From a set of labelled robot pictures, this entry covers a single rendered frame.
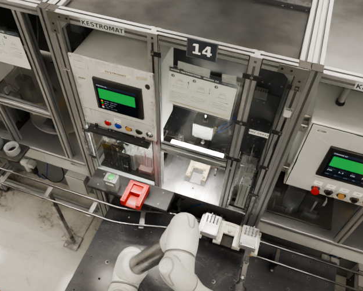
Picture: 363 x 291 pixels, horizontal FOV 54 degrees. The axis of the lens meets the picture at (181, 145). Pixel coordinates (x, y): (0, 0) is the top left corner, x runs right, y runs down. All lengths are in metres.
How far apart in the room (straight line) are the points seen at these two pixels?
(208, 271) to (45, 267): 1.43
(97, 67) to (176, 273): 0.95
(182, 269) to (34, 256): 1.94
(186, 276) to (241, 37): 0.97
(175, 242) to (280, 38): 0.93
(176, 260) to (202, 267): 0.84
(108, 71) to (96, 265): 1.21
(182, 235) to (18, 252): 2.00
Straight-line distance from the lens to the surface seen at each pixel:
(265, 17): 1.65
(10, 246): 3.36
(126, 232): 2.40
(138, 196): 2.24
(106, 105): 1.82
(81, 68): 1.76
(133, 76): 1.63
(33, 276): 3.18
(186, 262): 1.51
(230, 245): 2.21
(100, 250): 2.38
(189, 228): 1.56
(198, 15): 1.62
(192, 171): 2.30
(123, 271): 2.02
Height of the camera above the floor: 2.84
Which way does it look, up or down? 51 degrees down
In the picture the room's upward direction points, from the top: 2 degrees clockwise
